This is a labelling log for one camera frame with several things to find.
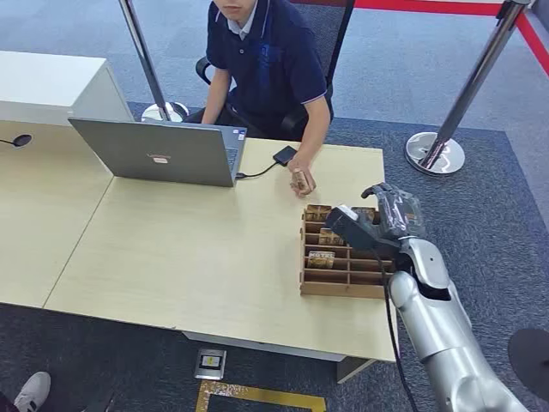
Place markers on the person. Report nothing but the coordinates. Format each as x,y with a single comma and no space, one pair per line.
265,62

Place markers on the person's right forearm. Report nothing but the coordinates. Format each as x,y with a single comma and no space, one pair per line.
216,96

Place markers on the person's left forearm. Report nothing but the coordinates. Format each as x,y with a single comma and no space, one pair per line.
317,128

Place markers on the black round disc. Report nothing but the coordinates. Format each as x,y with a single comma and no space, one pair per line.
532,364

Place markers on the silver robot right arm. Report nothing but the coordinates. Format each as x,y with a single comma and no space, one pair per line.
442,335

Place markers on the black office chair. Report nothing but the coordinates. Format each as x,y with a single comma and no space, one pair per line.
330,57

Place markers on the white shoe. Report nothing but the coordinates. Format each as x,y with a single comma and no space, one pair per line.
32,392

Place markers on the chrome stanchion post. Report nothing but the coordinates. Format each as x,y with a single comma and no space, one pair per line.
463,96
150,68

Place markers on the black round desk microphone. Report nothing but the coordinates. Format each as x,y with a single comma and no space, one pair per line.
20,140

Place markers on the wooden card organizer tray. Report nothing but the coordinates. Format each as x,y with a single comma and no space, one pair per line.
343,278

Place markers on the white desk leg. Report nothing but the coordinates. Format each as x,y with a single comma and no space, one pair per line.
354,369

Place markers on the red barrier belt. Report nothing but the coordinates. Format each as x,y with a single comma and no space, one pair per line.
450,8

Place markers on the grey laptop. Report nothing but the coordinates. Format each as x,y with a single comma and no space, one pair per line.
163,153

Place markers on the person's left hand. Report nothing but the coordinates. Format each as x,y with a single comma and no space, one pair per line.
305,173

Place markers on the white cabinet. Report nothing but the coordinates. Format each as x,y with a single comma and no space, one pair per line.
51,88

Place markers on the black pale wrist camera box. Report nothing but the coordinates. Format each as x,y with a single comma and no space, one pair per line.
351,230

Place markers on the metal floor socket box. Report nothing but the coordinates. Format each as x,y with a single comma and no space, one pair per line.
210,363

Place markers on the brown patterned card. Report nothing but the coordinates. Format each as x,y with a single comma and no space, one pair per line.
317,213
320,260
299,181
328,238

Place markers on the small black flat device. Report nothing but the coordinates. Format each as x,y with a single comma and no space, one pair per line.
284,155

